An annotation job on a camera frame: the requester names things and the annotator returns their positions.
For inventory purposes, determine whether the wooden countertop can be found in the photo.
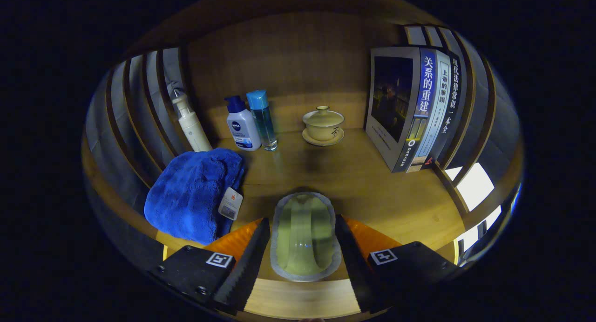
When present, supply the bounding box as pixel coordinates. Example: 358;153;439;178
156;129;466;281

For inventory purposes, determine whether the grey book with blue spine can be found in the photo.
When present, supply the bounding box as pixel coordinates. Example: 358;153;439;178
365;47;438;173

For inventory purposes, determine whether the white pump bottle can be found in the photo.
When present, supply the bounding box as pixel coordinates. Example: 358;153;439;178
171;90;213;152

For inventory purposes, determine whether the white bottle with blue cap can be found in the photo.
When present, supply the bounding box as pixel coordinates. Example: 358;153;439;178
224;96;262;151

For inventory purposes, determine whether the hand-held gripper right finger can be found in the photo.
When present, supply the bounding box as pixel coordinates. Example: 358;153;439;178
334;214;461;313

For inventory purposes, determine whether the blue fluffy towel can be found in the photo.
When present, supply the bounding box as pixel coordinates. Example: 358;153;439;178
144;148;246;246

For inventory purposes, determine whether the clear teal bottle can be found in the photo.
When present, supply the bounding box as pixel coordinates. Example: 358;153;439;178
246;89;278;151

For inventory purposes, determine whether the beige lidded teacup with saucer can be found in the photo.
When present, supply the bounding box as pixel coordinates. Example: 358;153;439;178
302;105;345;147

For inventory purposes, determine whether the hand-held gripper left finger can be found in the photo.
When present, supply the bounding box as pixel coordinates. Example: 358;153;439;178
148;217;271;315

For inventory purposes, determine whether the white table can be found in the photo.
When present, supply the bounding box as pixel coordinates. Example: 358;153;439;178
445;163;502;262

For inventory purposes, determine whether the pale green handled polishing pad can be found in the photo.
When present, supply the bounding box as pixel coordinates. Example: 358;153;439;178
270;192;343;282

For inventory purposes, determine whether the wooden cabinet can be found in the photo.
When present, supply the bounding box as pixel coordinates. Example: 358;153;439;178
81;0;524;320

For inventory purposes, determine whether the black book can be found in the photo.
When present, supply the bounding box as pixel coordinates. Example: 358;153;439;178
426;52;466;166

